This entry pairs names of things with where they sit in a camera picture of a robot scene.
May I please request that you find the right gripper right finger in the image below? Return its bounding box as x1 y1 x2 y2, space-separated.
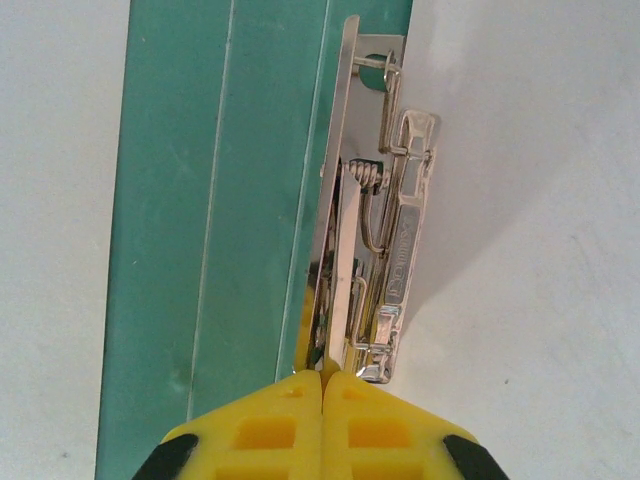
322 370 511 480

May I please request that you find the green folder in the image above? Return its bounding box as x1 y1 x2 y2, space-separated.
93 0 416 480

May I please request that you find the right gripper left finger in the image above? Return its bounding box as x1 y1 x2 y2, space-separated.
134 372 324 480

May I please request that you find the metal folder clip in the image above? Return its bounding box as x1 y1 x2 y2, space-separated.
298 13 444 386

